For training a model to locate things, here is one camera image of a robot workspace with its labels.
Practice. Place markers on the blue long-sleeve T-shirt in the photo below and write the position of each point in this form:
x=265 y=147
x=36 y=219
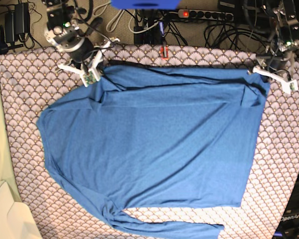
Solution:
x=156 y=137

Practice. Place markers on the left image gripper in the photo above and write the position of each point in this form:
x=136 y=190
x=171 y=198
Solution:
x=85 y=58

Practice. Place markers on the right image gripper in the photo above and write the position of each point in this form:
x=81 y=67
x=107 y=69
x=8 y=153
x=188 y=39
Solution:
x=273 y=65

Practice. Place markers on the white plastic bin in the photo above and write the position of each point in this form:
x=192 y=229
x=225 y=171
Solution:
x=16 y=220

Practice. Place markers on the white power strip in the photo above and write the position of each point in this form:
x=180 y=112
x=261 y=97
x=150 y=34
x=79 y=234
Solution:
x=205 y=15

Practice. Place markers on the blue box overhead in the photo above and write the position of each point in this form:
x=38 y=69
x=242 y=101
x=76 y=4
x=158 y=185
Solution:
x=145 y=4

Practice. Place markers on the fan-patterned tablecloth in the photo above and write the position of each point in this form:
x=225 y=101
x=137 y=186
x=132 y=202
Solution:
x=29 y=82

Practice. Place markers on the black power adapter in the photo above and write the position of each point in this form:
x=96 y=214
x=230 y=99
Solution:
x=17 y=23

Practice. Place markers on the orange black table clamp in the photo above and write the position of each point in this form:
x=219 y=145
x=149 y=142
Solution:
x=164 y=52

